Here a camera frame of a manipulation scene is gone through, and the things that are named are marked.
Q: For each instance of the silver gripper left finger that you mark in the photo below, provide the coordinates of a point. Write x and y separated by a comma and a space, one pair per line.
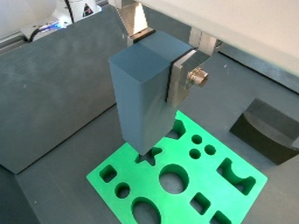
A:
133, 21

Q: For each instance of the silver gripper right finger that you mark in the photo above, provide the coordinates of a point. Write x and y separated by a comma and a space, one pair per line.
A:
187, 71

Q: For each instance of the grey rectangular block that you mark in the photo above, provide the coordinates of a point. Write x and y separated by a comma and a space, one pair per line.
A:
140, 70

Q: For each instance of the dark grey curved block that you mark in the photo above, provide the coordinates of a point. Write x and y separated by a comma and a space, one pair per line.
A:
268, 131

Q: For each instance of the grey raised platform plate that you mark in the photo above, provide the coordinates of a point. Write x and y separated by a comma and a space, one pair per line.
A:
55, 87

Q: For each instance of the green shape sorter board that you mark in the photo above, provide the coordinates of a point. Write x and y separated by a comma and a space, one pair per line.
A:
192, 182

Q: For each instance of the aluminium rail profile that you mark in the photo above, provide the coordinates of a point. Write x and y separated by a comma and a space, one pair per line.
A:
11, 41

